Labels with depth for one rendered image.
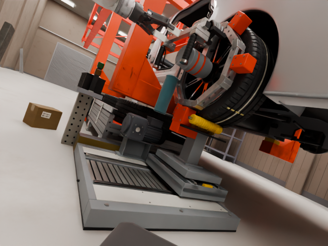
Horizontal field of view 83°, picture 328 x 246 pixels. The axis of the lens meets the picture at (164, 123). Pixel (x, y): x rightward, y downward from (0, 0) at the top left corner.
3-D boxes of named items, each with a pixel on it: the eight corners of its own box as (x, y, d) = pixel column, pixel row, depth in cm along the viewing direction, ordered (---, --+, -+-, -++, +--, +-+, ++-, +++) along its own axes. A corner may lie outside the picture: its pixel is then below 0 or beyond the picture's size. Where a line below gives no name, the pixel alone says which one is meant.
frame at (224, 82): (220, 114, 99) (257, 18, 98) (212, 110, 96) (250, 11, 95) (170, 104, 146) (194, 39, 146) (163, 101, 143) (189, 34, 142)
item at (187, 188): (223, 203, 118) (229, 189, 117) (179, 197, 100) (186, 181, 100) (180, 171, 161) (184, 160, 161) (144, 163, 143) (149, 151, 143)
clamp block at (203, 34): (207, 42, 96) (211, 32, 96) (194, 32, 91) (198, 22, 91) (201, 43, 100) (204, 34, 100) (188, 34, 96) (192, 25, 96)
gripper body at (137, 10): (125, 20, 82) (143, 32, 86) (131, 14, 74) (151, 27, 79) (131, 4, 82) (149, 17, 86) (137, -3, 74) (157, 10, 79)
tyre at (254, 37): (238, 30, 145) (188, 96, 174) (218, 12, 133) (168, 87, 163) (305, 64, 96) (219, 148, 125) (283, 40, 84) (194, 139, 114)
